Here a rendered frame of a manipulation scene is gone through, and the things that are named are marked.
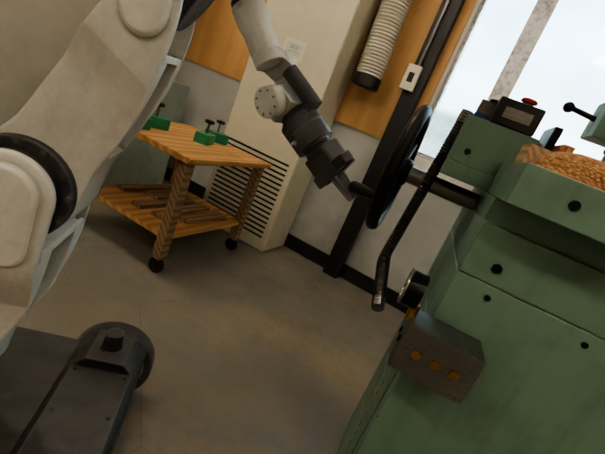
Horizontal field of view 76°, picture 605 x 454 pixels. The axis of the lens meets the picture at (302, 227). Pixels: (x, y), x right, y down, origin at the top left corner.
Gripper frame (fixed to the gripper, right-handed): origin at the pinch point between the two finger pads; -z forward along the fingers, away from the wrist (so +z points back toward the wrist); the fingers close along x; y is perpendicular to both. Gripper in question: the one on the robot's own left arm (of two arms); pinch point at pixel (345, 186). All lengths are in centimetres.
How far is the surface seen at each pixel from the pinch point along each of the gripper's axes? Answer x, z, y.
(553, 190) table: 34.4, -18.7, 0.6
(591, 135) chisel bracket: 28.6, -18.6, 30.3
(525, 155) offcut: 27.0, -14.1, 12.9
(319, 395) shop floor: -67, -49, -8
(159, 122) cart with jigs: -95, 80, 9
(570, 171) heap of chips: 36.1, -17.9, 3.4
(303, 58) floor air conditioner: -84, 80, 92
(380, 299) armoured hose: 0.0, -22.5, -8.9
